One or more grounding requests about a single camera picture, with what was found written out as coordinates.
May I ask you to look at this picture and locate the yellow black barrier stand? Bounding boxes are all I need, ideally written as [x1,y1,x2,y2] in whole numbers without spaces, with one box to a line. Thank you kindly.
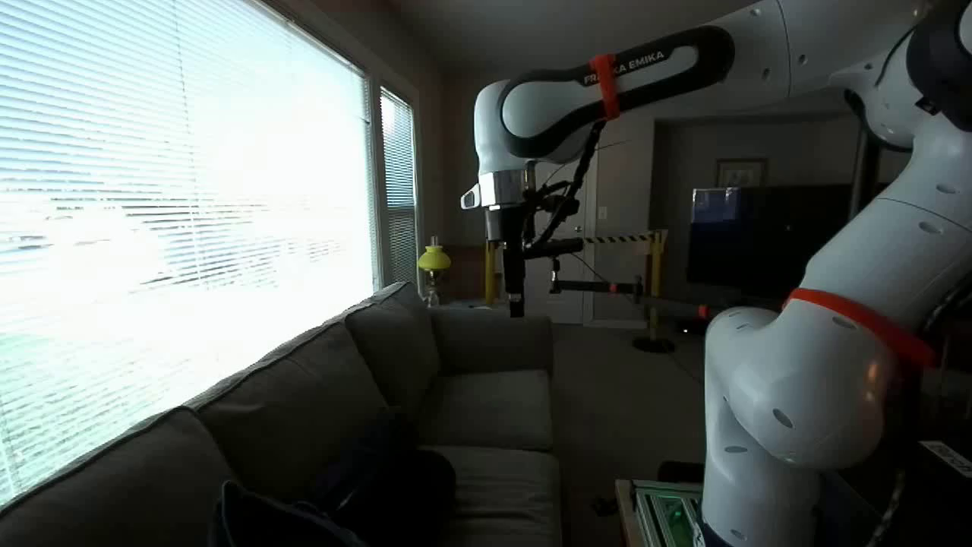
[524,231,675,354]

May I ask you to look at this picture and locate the yellow table lamp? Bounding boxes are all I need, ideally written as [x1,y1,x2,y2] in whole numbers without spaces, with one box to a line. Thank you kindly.
[416,241,452,308]

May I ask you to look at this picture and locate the framed wall picture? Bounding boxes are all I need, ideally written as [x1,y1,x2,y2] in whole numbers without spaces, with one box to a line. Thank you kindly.
[716,158,769,188]

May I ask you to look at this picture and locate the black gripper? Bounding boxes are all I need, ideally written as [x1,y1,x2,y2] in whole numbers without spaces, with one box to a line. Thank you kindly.
[500,208,529,318]

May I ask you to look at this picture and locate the dark television screen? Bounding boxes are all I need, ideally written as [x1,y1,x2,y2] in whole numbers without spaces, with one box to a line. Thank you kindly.
[687,185,852,298]

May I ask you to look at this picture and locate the green aluminium base frame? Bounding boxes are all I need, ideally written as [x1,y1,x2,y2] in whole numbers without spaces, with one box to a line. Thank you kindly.
[632,480,705,547]

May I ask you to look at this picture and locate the grey fabric sofa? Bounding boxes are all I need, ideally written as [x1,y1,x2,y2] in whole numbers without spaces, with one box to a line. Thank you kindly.
[0,283,563,547]

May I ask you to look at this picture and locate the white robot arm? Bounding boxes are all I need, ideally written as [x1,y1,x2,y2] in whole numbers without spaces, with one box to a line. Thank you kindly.
[463,0,972,547]

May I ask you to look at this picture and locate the white window blinds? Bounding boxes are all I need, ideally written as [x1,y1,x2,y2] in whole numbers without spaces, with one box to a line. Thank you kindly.
[0,0,412,504]

